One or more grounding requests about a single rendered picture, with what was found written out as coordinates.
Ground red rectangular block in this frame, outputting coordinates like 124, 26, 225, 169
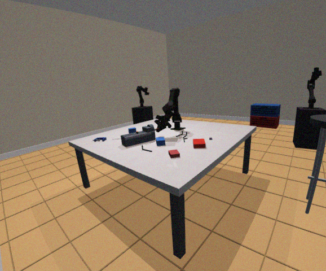
169, 150, 180, 158
193, 139, 205, 148

